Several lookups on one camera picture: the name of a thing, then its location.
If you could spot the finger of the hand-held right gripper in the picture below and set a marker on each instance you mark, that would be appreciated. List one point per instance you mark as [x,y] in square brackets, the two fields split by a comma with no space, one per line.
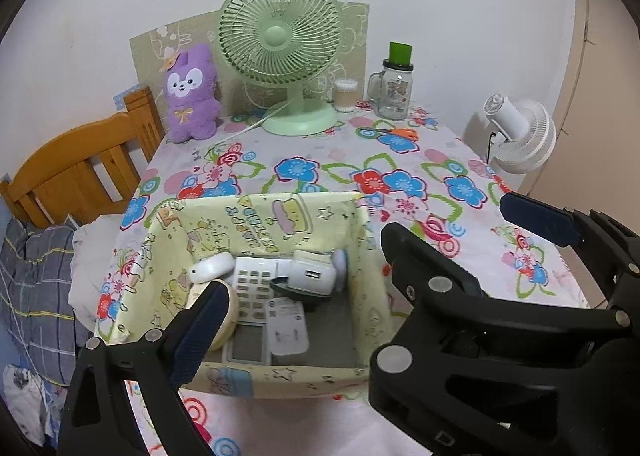
[540,221]
[405,251]

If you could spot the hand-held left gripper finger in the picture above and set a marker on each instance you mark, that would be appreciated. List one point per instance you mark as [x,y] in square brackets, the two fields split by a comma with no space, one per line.
[197,336]

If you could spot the round cream case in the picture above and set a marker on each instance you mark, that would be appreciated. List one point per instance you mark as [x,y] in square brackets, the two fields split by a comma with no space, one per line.
[229,318]

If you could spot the white round object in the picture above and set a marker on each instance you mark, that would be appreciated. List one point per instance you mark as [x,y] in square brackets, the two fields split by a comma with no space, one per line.
[341,263]

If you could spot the white earbud case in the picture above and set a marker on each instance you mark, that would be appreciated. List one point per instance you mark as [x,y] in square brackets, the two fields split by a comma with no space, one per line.
[212,268]

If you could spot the silver air conditioner remote control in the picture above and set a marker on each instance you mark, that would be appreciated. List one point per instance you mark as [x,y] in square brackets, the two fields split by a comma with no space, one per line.
[252,286]

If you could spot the yellow printed fabric storage box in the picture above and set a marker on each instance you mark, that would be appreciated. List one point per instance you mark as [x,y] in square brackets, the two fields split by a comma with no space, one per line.
[165,256]

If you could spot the white charger plug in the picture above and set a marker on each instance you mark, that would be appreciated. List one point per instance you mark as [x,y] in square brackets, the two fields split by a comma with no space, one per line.
[312,273]

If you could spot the black plastic object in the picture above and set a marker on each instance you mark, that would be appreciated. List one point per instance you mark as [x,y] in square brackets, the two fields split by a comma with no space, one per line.
[310,301]

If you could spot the floral tablecloth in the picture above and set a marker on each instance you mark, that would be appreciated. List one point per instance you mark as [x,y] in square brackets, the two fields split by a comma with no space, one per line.
[450,236]

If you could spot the white clip fan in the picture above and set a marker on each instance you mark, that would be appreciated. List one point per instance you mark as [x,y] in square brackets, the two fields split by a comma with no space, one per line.
[525,135]

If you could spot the glass jar mug green lid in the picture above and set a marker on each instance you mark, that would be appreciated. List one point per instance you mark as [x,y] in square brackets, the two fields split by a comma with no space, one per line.
[395,90]

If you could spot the cotton swab container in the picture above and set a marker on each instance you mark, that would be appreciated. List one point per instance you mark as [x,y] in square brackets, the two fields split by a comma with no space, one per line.
[346,98]

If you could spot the plaid grey pillow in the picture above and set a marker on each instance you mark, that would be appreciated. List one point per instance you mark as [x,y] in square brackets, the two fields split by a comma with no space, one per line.
[35,286]

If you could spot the beige door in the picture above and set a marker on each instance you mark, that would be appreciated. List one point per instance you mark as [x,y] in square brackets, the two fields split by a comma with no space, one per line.
[605,60]

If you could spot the white patterned cloth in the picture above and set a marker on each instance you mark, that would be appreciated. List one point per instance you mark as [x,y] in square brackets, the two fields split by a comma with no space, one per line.
[22,396]

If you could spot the wooden bed headboard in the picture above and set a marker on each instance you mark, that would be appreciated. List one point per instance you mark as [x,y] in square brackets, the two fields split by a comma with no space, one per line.
[70,165]

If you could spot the purple plush toy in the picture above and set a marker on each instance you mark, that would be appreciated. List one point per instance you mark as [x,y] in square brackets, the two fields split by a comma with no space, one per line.
[192,100]

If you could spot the green desk fan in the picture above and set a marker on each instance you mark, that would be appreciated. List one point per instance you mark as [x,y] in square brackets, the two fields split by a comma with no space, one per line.
[280,35]

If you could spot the blue wall sheet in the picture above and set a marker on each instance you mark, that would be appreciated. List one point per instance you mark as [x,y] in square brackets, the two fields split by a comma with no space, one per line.
[122,98]

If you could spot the beige printed wall sheet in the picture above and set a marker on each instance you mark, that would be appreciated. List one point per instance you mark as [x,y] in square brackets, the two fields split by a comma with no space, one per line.
[150,45]

